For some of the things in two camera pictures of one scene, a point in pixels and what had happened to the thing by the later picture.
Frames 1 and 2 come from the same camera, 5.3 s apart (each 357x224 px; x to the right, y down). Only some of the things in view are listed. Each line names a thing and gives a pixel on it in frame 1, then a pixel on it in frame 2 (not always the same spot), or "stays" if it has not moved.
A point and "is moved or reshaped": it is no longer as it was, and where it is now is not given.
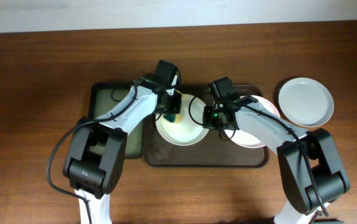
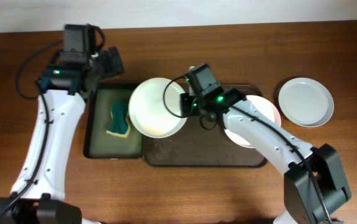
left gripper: [177, 108] -> [110, 68]
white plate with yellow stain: [188, 130] is moved or reshaped
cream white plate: [242, 137] stays
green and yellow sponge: [175, 118] is moved or reshaped
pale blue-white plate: [306, 102] stays
